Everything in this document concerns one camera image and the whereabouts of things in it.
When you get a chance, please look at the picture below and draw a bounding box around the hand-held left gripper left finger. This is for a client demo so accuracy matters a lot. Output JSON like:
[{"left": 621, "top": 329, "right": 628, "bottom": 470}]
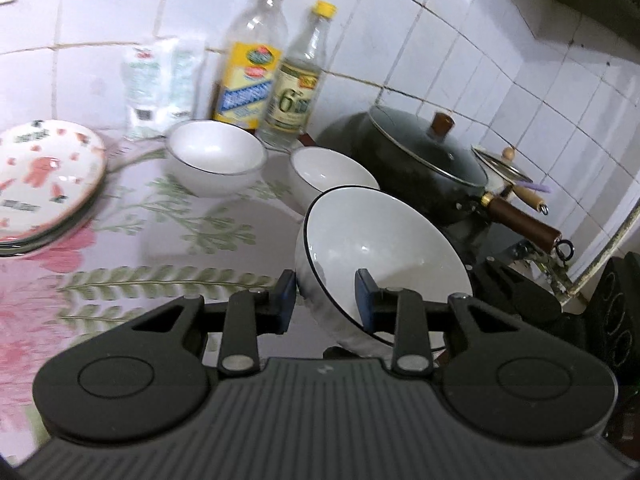
[{"left": 132, "top": 269, "right": 298, "bottom": 376}]

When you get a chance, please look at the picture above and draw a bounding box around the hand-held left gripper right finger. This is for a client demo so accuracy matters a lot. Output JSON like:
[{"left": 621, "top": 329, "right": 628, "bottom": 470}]
[{"left": 354, "top": 268, "right": 521, "bottom": 376}]

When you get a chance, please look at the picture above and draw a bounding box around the white black-rimmed bowl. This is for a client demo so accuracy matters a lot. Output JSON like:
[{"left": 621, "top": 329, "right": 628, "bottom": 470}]
[
  {"left": 288, "top": 146, "right": 381, "bottom": 216},
  {"left": 166, "top": 120, "right": 269, "bottom": 198},
  {"left": 295, "top": 186, "right": 474, "bottom": 353}
]

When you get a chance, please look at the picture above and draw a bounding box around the pink rimmed plate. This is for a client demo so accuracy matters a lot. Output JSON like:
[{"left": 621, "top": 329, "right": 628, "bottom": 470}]
[{"left": 0, "top": 157, "right": 109, "bottom": 253}]

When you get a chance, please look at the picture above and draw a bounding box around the pink rabbit print plate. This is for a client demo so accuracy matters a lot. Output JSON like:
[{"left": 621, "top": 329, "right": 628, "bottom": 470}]
[{"left": 0, "top": 120, "right": 107, "bottom": 241}]

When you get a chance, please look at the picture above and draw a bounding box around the black gas stove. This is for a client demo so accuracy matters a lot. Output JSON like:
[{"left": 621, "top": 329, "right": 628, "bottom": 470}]
[{"left": 440, "top": 240, "right": 591, "bottom": 326}]

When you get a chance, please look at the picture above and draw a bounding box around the floral tablecloth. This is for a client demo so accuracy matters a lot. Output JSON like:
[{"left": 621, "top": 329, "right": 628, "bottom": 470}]
[{"left": 0, "top": 127, "right": 351, "bottom": 461}]

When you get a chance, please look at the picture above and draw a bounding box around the black pot with lid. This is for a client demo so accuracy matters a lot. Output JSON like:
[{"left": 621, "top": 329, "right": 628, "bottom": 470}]
[{"left": 317, "top": 105, "right": 573, "bottom": 266}]

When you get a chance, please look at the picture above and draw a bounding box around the small cream pot with lid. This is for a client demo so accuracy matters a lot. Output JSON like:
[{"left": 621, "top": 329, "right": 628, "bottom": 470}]
[{"left": 472, "top": 146, "right": 548, "bottom": 216}]

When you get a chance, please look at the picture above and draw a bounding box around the clear vinegar bottle yellow cap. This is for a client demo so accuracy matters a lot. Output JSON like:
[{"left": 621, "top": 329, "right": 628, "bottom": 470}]
[{"left": 257, "top": 0, "right": 337, "bottom": 148}]

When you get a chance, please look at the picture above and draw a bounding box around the yellow label cooking wine bottle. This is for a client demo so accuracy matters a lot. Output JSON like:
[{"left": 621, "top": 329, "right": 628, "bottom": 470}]
[{"left": 212, "top": 0, "right": 291, "bottom": 133}]

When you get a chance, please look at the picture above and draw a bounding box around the clear plastic packet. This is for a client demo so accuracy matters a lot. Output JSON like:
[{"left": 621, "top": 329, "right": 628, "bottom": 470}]
[{"left": 170, "top": 35, "right": 208, "bottom": 121}]

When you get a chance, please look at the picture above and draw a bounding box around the white salt packet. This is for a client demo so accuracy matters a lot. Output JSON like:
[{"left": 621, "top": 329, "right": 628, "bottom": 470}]
[{"left": 121, "top": 40, "right": 176, "bottom": 141}]

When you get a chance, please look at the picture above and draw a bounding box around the dark range hood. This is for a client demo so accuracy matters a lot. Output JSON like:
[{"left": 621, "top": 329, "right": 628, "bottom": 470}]
[{"left": 492, "top": 0, "right": 640, "bottom": 61}]

